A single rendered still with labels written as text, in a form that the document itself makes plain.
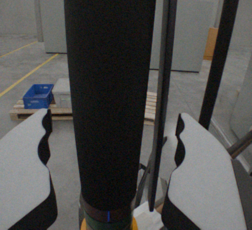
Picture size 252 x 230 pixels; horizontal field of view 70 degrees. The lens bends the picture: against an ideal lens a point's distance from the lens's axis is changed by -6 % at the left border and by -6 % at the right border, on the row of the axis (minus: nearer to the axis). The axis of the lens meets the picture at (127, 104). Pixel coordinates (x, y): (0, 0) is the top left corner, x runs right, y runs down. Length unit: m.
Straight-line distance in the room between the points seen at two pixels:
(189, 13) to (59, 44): 4.62
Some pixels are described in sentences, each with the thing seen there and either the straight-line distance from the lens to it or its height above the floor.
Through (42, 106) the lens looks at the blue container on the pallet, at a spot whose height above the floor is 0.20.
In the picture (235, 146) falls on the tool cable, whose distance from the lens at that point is 0.30.
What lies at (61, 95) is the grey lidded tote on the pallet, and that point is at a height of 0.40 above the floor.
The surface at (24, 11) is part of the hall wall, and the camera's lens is 13.81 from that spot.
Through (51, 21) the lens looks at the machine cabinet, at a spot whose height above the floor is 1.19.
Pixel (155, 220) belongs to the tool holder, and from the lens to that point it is 0.20.
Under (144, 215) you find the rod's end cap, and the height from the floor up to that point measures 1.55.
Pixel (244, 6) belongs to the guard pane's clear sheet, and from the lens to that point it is 1.36.
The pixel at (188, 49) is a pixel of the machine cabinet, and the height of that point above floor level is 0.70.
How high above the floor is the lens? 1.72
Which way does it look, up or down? 28 degrees down
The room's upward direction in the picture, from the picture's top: 3 degrees clockwise
